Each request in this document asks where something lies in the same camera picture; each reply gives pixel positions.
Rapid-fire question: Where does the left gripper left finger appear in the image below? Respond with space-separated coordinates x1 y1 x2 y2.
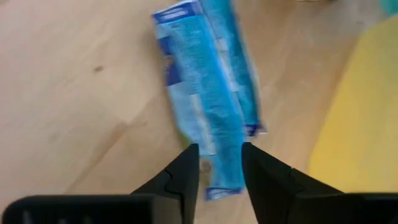
131 142 200 224

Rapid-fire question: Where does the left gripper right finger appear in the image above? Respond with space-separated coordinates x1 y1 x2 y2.
241 142 345 224

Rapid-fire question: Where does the blue granola bar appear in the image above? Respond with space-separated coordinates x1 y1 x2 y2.
198 0 268 138
151 0 248 202

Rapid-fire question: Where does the yellow plastic bin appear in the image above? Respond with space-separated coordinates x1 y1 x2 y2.
307 14 398 195

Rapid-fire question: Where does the green plastic bin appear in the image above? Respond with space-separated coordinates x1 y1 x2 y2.
377 0 398 17

